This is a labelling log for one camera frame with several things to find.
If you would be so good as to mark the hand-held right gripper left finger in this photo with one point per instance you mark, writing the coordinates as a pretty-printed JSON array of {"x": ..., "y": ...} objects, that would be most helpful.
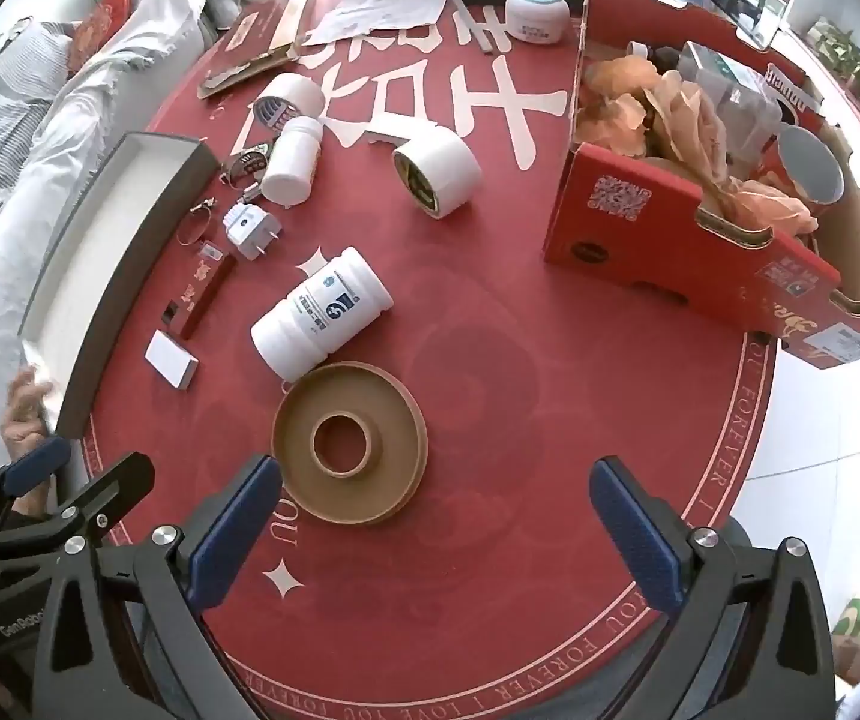
[{"x": 235, "y": 532}]

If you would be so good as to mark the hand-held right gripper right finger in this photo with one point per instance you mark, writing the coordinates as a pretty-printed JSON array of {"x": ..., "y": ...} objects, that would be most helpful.
[{"x": 636, "y": 540}]

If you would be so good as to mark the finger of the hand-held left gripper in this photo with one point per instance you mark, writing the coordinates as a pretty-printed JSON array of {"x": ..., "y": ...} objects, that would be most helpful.
[
  {"x": 118, "y": 484},
  {"x": 36, "y": 461}
]

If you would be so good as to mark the white small box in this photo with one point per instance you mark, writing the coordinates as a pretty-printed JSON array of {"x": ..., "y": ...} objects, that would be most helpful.
[{"x": 171, "y": 358}]

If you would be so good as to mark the red small box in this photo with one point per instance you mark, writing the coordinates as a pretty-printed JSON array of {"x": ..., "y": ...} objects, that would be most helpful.
[{"x": 205, "y": 292}]

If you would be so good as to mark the grey shallow cardboard tray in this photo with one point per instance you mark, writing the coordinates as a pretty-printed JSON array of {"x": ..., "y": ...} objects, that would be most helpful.
[{"x": 84, "y": 255}]

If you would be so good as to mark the large white bottle blue label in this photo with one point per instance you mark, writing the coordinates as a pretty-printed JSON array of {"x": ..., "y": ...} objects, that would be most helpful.
[{"x": 325, "y": 315}]

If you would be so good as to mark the white plug adapter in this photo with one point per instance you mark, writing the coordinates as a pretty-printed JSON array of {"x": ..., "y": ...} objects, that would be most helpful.
[{"x": 246, "y": 229}]

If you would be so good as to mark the small white bottle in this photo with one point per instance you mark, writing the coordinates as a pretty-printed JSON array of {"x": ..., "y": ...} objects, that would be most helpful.
[{"x": 291, "y": 161}]

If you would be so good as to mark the white tape roll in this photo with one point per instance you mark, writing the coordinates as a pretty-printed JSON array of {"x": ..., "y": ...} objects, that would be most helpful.
[
  {"x": 298, "y": 90},
  {"x": 445, "y": 165}
]

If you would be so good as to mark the person's left hand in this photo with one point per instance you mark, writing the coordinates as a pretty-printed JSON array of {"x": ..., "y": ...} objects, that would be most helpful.
[{"x": 21, "y": 424}]

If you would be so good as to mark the red cardboard box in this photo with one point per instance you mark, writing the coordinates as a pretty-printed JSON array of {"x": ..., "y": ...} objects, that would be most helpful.
[{"x": 625, "y": 240}]

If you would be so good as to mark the grey striped sofa throw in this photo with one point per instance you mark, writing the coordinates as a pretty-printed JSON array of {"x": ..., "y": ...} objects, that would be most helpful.
[{"x": 2, "y": 112}]

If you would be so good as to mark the peach artificial flower bunch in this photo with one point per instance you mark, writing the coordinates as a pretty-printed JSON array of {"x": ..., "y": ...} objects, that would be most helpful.
[{"x": 617, "y": 105}]

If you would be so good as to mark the red patterned cushion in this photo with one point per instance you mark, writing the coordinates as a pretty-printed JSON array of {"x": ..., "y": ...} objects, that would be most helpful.
[{"x": 103, "y": 22}]

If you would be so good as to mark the clear plastic box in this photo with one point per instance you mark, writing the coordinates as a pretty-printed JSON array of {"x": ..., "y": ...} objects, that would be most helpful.
[{"x": 737, "y": 105}]

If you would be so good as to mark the red flat box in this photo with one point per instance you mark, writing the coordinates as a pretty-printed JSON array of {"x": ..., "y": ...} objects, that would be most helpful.
[{"x": 253, "y": 41}]

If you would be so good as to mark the white round lid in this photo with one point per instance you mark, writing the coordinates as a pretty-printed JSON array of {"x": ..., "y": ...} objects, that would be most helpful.
[{"x": 538, "y": 15}]

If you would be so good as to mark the white paper sheets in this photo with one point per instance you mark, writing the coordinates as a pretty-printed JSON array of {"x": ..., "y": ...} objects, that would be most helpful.
[{"x": 377, "y": 11}]

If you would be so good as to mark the white flat strip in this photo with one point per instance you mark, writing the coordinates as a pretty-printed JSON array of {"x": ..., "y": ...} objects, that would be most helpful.
[{"x": 478, "y": 19}]

